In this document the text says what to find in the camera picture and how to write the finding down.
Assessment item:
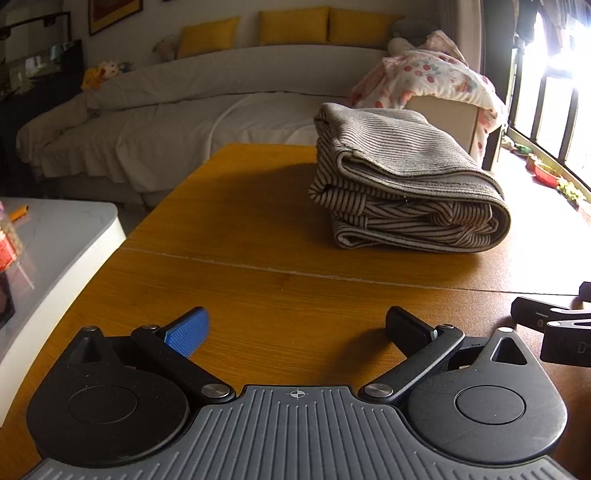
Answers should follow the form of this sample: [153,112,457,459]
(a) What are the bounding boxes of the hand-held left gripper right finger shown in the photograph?
[358,305,532,406]

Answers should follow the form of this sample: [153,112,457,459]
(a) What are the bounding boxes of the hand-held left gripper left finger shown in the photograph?
[65,305,236,407]

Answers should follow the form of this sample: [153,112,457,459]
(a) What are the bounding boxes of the grey striped sweater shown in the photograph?
[308,102,512,255]

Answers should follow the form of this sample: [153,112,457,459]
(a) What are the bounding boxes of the hanging dark clothes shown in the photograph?
[514,0,583,52]

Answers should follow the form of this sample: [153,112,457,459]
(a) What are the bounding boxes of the small green leafy plant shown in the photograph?
[555,176,590,205]

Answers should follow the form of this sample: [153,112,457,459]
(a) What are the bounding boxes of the red planter tray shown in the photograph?
[525,154,563,188]

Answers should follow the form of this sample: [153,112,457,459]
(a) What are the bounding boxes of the white side table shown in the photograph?
[0,198,127,371]

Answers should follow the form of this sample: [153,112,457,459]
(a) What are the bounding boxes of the small green sill ornaments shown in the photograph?
[502,137,533,156]

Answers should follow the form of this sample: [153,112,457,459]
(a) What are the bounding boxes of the clear snack container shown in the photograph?
[0,213,25,269]

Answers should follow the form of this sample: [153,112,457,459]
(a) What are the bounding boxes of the beige side cabinet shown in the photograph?
[405,92,482,156]

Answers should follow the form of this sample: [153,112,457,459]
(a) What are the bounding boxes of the white covered sofa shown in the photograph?
[16,44,416,207]

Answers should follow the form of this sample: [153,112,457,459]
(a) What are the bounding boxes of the floral print blanket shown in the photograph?
[348,30,509,161]

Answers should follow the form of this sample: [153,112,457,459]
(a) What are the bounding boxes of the yellow plush toy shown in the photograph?
[81,66,105,92]

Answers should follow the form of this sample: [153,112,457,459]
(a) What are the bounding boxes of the black cabinet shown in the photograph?
[0,39,87,141]

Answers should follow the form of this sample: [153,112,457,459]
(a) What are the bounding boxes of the beige plush toy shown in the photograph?
[154,36,179,62]

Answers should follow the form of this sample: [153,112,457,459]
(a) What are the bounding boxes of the black window frame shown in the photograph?
[507,37,591,195]

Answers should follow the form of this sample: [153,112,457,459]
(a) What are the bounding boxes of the dark framed wall picture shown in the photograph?
[88,0,143,36]

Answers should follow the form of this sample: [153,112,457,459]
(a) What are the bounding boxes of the dark wall shelf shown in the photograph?
[0,13,71,43]

